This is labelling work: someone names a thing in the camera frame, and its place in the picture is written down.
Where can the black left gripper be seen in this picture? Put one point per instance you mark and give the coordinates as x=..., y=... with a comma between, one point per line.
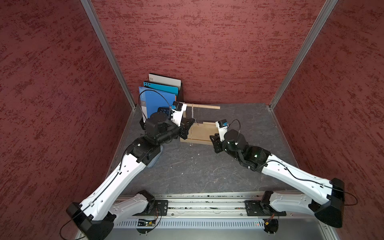
x=184, y=127

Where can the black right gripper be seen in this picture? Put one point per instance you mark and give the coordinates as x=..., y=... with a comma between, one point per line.
x=216, y=143

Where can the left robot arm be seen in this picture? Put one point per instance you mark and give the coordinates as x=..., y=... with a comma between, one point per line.
x=97, y=214

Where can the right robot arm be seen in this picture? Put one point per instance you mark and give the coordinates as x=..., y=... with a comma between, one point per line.
x=319, y=197

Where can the wooden jewelry display stand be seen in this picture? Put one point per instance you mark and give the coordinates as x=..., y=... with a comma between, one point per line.
x=200, y=133

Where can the black mesh file organizer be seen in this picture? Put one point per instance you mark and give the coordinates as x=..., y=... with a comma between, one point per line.
x=158, y=118

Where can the teal folder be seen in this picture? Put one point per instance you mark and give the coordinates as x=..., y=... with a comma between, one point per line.
x=160, y=87

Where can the blue folder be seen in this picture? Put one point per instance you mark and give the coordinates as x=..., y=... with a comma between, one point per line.
x=151, y=100

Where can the white grey folder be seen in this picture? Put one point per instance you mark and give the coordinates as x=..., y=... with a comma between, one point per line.
x=165, y=81

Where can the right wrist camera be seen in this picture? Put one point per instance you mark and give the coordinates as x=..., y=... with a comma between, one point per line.
x=222, y=126

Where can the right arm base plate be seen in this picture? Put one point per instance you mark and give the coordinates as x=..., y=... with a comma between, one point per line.
x=261, y=209

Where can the aluminium front rail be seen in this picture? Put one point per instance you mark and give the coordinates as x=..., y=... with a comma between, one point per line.
x=215, y=212

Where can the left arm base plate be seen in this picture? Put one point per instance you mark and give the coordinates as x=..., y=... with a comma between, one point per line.
x=156, y=207

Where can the left aluminium corner post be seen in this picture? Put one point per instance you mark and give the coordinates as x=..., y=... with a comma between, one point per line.
x=95, y=22

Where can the aluminium corner post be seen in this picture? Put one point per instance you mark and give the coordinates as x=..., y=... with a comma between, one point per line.
x=95, y=22
x=316, y=28

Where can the right aluminium corner post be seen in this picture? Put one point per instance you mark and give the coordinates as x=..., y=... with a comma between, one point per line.
x=316, y=28

